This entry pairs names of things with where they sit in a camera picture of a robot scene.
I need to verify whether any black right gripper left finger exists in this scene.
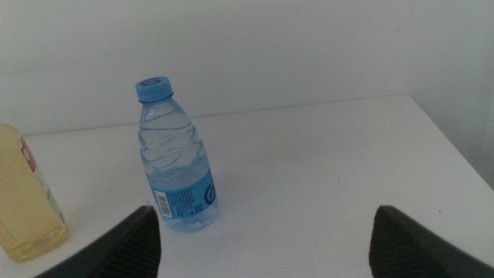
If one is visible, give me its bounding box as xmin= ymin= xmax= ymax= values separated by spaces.
xmin=34 ymin=205 xmax=162 ymax=278

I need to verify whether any yellow jasmine tea bottle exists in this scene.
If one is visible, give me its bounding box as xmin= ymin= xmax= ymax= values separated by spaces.
xmin=0 ymin=122 xmax=69 ymax=263

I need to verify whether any clear water bottle blue cap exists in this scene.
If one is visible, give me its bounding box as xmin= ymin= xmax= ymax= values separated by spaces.
xmin=134 ymin=76 xmax=219 ymax=233

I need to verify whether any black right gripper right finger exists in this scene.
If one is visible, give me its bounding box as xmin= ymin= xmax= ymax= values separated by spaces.
xmin=368 ymin=205 xmax=494 ymax=278

